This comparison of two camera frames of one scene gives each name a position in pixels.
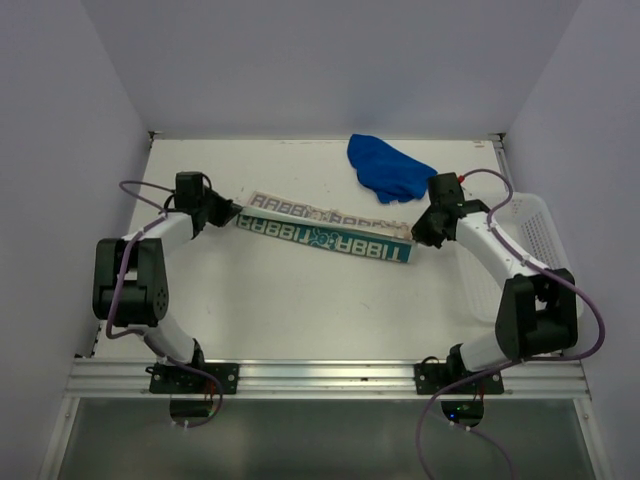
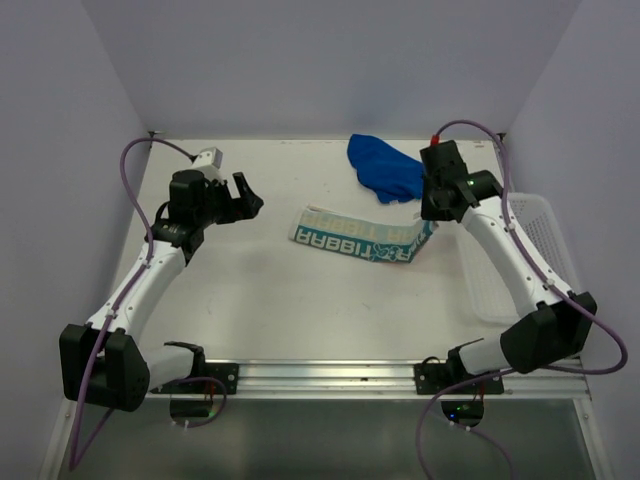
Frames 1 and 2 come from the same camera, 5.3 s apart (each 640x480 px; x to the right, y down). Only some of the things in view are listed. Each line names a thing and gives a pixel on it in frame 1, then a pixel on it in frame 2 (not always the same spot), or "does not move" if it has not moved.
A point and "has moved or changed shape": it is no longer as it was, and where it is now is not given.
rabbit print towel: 371,236 has moved or changed shape
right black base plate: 432,378 does not move
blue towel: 386,171 does not move
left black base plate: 166,379 does not move
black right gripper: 421,233 to 427,212
